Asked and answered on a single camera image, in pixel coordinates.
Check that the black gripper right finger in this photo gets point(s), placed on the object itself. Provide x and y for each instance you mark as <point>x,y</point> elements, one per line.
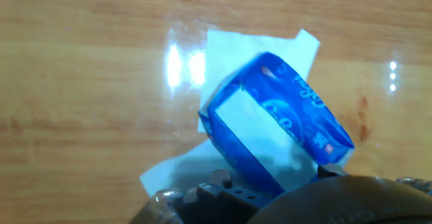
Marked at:
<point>329,171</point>

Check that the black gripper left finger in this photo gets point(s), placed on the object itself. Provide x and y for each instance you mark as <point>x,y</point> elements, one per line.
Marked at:
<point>233,200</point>

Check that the blue plastic tissue pack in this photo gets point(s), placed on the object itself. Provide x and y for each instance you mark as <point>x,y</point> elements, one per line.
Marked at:
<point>303,109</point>

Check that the white napkin from blue pack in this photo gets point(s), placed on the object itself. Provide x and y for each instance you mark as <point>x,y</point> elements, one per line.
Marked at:
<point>260,136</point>

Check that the loose white napkin, folded corner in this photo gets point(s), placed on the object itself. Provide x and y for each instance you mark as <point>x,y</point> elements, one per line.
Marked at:
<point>233,52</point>

